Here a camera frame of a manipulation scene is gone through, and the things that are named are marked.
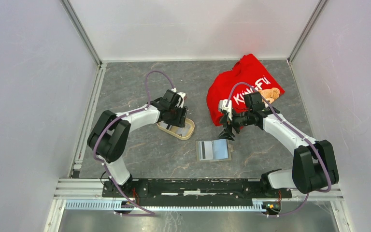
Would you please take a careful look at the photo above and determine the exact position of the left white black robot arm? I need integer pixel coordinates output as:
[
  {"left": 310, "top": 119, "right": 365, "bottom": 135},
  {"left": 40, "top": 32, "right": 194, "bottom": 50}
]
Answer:
[{"left": 87, "top": 89, "right": 188, "bottom": 197}]

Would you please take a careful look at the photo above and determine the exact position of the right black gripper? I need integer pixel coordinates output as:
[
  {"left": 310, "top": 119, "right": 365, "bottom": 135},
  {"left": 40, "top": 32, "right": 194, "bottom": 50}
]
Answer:
[{"left": 218, "top": 108, "right": 253, "bottom": 141}]

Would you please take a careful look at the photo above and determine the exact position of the beige oval tray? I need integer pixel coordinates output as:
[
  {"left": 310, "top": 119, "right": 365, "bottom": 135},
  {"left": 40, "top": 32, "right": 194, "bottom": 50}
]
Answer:
[{"left": 157, "top": 118, "right": 195, "bottom": 141}]

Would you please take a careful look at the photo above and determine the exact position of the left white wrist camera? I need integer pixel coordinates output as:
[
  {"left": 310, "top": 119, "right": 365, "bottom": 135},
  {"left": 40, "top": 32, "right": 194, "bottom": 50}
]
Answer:
[{"left": 171, "top": 87, "right": 186, "bottom": 108}]

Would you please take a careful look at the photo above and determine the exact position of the aluminium frame rail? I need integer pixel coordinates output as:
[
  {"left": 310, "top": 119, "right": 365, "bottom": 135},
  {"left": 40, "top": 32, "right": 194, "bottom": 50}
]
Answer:
[{"left": 55, "top": 179, "right": 343, "bottom": 213}]

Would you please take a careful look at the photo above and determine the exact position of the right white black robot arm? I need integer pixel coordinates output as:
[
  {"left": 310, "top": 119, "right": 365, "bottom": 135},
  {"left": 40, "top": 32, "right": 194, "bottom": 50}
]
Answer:
[{"left": 219, "top": 92, "right": 339, "bottom": 197}]

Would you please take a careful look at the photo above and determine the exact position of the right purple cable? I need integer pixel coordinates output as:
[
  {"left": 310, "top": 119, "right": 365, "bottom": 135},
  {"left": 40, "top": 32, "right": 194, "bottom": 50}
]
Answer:
[{"left": 227, "top": 82, "right": 332, "bottom": 218}]

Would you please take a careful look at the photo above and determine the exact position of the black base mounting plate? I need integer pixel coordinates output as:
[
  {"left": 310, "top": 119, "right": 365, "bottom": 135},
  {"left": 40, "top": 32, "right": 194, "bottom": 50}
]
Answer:
[{"left": 102, "top": 177, "right": 292, "bottom": 207}]

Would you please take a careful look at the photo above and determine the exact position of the red kung fu t-shirt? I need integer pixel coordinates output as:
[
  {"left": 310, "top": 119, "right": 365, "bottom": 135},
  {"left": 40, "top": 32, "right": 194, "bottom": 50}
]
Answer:
[{"left": 206, "top": 54, "right": 285, "bottom": 126}]

